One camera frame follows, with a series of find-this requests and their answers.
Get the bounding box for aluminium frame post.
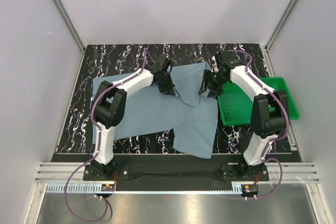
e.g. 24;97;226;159
265;0;316;51
36;0;86;51

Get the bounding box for blue-grey t shirt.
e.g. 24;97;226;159
91;62;218;159

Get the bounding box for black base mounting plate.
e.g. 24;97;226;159
83;154;269;182

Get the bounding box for grey slotted cable duct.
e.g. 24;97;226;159
46;182;242;195

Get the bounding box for purple cable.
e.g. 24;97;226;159
223;50;291;200
64;48;114;222

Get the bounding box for right aluminium frame post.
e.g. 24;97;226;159
265;0;316;51

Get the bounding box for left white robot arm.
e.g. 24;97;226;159
90;56;176;180

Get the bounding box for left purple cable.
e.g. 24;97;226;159
64;48;114;222

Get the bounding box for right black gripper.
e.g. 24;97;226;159
197;69;228;99

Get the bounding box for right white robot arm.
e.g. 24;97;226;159
198;49;290;180

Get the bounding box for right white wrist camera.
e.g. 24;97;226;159
211;61;218;73

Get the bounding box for green plastic tray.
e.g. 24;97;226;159
215;77;300;125

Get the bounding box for left aluminium frame post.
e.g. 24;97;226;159
36;0;86;51

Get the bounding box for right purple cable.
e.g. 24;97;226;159
223;50;291;200

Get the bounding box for aluminium cross rail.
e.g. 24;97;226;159
35;162;319;184

